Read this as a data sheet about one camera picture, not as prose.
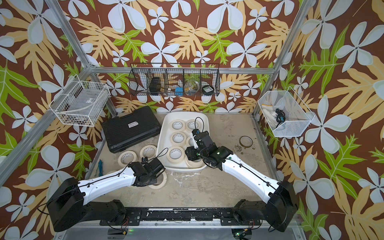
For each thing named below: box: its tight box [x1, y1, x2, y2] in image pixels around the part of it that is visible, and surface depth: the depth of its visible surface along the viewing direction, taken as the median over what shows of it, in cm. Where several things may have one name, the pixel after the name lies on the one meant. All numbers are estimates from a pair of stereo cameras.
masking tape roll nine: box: [166, 146, 186, 164], surface depth 95 cm
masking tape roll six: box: [185, 119, 201, 132], surface depth 113 cm
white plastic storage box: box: [157, 111, 211, 170], surface depth 104 cm
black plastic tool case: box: [101, 106, 162, 154], surface depth 104 cm
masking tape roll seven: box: [148, 171, 168, 190], surface depth 83 cm
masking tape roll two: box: [139, 145, 158, 161], surface depth 99 cm
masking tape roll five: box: [170, 119, 186, 132], surface depth 113 cm
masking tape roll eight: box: [170, 131, 187, 146], surface depth 104 cm
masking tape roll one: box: [118, 150, 138, 168], surface depth 95 cm
